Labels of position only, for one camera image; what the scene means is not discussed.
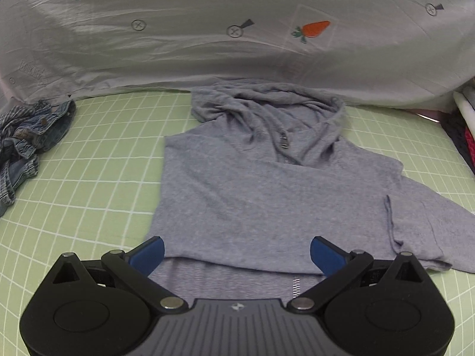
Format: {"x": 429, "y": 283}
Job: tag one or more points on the grey zip hoodie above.
{"x": 259, "y": 178}

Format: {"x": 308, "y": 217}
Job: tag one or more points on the grey carrot print sheet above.
{"x": 222, "y": 55}

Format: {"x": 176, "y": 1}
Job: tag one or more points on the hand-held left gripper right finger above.
{"x": 326, "y": 257}

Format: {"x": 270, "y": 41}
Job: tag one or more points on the blue plaid shirt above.
{"x": 7, "y": 189}

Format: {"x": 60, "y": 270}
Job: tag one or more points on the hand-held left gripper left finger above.
{"x": 148, "y": 254}

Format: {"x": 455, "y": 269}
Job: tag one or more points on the green grid mat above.
{"x": 92, "y": 193}

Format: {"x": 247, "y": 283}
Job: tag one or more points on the blue denim garment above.
{"x": 48, "y": 126}

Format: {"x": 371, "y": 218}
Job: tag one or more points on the white rolled cloth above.
{"x": 465, "y": 107}

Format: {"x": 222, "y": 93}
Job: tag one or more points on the dark mesh cloth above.
{"x": 460, "y": 141}

